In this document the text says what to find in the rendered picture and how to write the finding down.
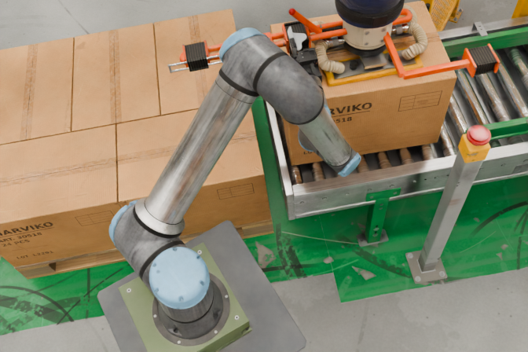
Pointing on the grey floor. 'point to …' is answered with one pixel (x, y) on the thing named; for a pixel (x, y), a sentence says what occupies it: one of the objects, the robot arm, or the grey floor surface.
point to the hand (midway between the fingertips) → (289, 40)
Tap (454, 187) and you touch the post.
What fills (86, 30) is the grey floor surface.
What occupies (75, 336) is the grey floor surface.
